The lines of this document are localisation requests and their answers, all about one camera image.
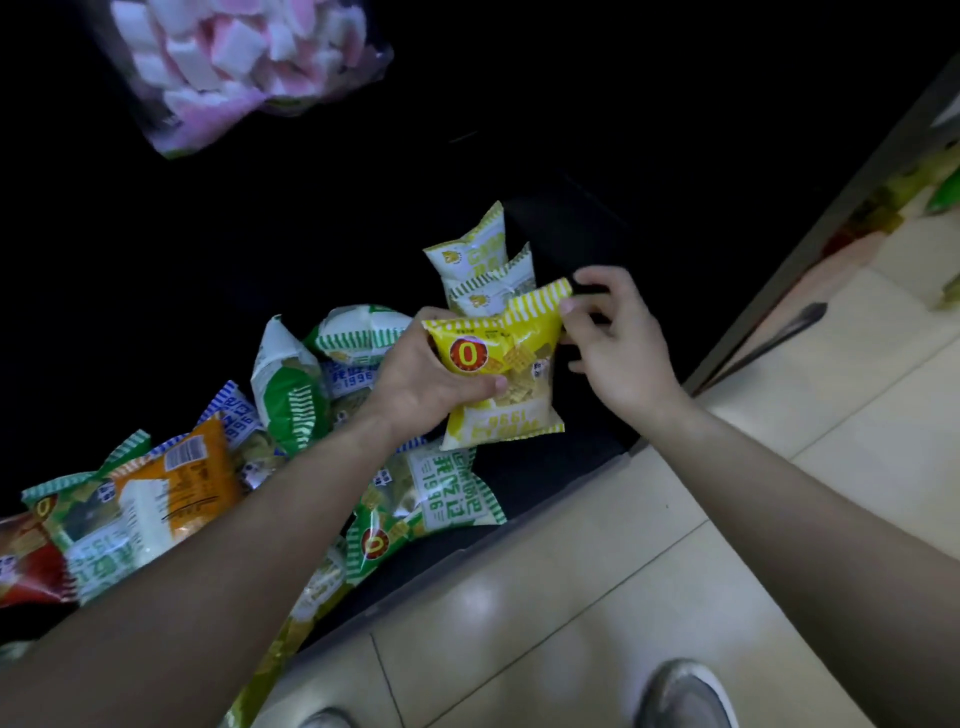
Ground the person's right grey shoe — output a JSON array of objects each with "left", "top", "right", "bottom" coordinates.
[{"left": 635, "top": 658, "right": 740, "bottom": 728}]

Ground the person's left hand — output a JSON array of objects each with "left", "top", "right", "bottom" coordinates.
[{"left": 359, "top": 305, "right": 510, "bottom": 444}]

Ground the black shelf display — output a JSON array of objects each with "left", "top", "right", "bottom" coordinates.
[{"left": 0, "top": 0, "right": 960, "bottom": 728}]

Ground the person's left forearm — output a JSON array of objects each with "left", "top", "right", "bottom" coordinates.
[{"left": 0, "top": 416, "right": 410, "bottom": 728}]

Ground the person's right forearm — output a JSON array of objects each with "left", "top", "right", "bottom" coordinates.
[{"left": 644, "top": 397, "right": 960, "bottom": 728}]

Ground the pile of snack packets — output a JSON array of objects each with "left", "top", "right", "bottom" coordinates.
[{"left": 0, "top": 380, "right": 354, "bottom": 728}]

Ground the pink white marshmallow bag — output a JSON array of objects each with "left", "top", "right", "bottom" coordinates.
[{"left": 88, "top": 0, "right": 395, "bottom": 160}]

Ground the green hanging snack bag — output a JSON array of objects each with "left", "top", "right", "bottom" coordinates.
[{"left": 926, "top": 168, "right": 960, "bottom": 216}]

